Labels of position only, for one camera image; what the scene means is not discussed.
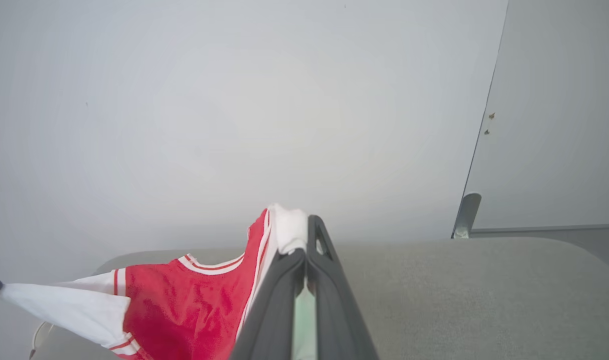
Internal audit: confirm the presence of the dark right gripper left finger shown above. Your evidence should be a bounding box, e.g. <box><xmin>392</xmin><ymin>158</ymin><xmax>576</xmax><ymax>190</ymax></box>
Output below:
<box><xmin>229</xmin><ymin>249</ymin><xmax>306</xmax><ymax>360</ymax></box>

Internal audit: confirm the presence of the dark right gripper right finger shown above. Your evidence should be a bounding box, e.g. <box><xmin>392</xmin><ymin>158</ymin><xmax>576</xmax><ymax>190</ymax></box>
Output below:
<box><xmin>307</xmin><ymin>215</ymin><xmax>380</xmax><ymax>360</ymax></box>

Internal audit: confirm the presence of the red basketball jersey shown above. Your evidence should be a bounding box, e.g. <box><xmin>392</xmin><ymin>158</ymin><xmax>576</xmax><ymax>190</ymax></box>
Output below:
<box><xmin>0</xmin><ymin>202</ymin><xmax>310</xmax><ymax>360</ymax></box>

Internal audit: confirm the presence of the white door panel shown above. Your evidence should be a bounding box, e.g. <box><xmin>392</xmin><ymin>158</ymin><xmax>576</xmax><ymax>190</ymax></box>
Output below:
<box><xmin>463</xmin><ymin>0</ymin><xmax>609</xmax><ymax>231</ymax></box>

